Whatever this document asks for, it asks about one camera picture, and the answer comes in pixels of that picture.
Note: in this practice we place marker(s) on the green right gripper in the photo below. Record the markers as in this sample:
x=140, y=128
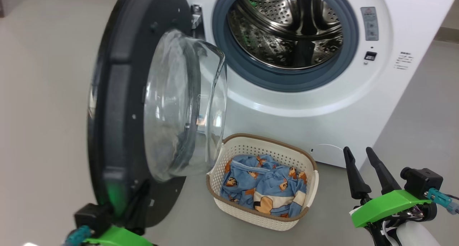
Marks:
x=387, y=206

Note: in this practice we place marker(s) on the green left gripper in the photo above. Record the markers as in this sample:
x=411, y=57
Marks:
x=118, y=237

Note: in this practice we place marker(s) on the blue garment with cream panel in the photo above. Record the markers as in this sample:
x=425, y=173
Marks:
x=283, y=195

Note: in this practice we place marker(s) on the blue cartoon print garment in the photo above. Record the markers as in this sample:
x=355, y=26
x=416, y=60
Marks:
x=238, y=178

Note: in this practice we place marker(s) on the black round glass washer door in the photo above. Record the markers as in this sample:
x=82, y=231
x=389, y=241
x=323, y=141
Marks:
x=118, y=95

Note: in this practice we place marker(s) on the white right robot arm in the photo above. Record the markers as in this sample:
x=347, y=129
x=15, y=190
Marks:
x=412, y=236

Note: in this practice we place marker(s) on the white front-load washing machine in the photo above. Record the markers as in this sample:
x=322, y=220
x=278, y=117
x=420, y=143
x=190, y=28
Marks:
x=322, y=109

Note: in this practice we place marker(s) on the black door latch socket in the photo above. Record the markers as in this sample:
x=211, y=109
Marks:
x=370, y=56

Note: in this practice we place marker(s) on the perforated steel washer drum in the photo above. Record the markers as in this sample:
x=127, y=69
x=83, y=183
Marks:
x=279, y=27

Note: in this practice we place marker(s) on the metal door hinge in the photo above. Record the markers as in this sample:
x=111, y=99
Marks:
x=196, y=20

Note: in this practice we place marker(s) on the round white filter cover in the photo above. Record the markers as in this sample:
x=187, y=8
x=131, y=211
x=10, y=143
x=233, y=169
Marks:
x=328, y=156

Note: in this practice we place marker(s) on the cream perforated laundry basket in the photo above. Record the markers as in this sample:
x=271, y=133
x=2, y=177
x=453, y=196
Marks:
x=258, y=143

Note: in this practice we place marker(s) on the grey warning sticker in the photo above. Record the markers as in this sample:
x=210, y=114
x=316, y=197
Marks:
x=369, y=23

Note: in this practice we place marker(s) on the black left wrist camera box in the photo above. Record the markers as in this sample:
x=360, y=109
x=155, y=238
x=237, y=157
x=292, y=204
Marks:
x=91, y=217

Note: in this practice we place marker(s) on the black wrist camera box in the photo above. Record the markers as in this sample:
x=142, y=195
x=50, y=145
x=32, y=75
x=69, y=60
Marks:
x=421, y=181
x=91, y=217

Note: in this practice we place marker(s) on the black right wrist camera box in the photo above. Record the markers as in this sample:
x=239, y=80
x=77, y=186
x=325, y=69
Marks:
x=421, y=181

